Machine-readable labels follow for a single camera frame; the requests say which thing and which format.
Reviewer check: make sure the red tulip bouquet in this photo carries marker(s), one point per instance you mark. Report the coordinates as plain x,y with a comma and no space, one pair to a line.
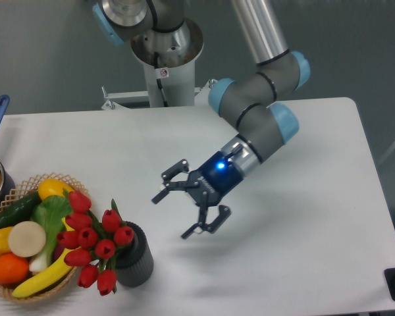
93,244

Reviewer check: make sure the woven wicker basket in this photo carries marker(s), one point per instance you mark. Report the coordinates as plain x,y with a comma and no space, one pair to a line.
10,289

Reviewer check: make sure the beige round radish slice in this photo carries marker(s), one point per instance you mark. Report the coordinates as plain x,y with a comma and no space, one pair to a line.
26,239

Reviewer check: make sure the green cucumber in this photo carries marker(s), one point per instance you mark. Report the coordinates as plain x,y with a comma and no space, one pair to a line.
20,210

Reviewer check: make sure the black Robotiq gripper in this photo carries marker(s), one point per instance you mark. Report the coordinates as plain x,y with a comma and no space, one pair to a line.
216,177

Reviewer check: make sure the dark grey ribbed vase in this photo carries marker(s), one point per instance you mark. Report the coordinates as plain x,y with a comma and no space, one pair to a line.
134,265

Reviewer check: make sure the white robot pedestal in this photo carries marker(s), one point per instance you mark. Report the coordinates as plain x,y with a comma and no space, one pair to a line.
168,60

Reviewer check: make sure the orange fruit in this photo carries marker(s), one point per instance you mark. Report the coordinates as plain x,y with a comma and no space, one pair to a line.
13,269

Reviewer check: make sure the yellow squash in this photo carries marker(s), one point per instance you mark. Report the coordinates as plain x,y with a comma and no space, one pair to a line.
52,187

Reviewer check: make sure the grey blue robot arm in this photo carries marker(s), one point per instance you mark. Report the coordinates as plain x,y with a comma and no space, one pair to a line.
263,125

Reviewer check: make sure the yellow banana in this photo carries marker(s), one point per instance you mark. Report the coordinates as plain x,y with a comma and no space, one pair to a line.
37,239

